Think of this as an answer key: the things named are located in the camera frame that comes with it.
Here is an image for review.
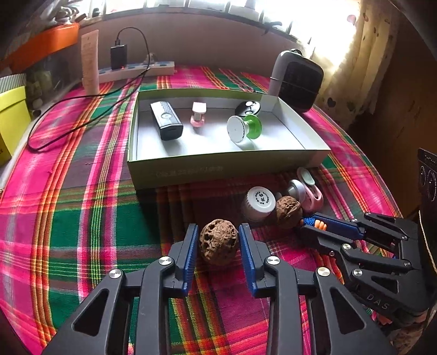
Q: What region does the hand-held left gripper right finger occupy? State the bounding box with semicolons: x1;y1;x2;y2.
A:
238;223;397;355

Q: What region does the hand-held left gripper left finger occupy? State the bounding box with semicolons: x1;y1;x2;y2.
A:
41;223;200;355

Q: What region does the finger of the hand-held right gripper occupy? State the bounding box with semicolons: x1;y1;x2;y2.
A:
302;212;419;255
298;225;415;295

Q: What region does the blue orange toy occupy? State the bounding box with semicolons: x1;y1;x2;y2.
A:
302;217;328;229

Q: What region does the pitted brown walnut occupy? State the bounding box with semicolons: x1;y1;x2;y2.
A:
199;219;239;265

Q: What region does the pink plastic clip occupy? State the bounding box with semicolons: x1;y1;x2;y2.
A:
296;167;324;212

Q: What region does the ridged brown walnut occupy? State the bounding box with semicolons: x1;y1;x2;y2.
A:
275;195;303;229

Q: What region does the white round jar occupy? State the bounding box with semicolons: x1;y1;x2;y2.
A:
242;186;276;222

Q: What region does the small silver round knob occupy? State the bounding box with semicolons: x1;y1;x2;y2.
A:
286;179;308;202

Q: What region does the green white cardboard box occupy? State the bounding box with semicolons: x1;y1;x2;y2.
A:
127;88;332;191

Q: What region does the green white massager knob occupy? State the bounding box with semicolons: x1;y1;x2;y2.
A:
227;114;263;142

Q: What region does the black rectangular remote control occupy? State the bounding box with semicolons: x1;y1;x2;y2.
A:
150;101;184;141

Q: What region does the small pink white holder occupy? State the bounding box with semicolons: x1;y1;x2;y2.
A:
190;101;208;128

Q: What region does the black oval key fob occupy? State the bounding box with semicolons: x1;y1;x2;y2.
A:
235;100;263;118

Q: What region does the plaid tablecloth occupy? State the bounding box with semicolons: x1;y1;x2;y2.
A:
0;65;403;355

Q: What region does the brown wooden cabinet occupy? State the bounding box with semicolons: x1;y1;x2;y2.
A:
341;20;437;219

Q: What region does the cream heart print curtain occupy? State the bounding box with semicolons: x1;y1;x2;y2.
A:
317;0;403;127

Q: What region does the white power strip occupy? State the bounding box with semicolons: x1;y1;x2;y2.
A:
98;61;175;82

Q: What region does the black charger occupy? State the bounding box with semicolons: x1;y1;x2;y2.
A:
110;44;128;70

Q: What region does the cream tube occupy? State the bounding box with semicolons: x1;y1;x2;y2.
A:
81;29;100;94

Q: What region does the yellow box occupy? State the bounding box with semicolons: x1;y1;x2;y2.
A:
0;85;32;166

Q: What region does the striped grey white box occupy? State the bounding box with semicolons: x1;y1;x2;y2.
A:
0;72;28;93

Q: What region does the orange lidded dark container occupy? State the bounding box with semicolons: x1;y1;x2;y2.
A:
0;23;80;113

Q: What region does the yellow cord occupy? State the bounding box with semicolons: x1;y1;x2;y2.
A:
417;209;437;271

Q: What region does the black charger cable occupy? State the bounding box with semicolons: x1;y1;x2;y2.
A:
27;27;151;151

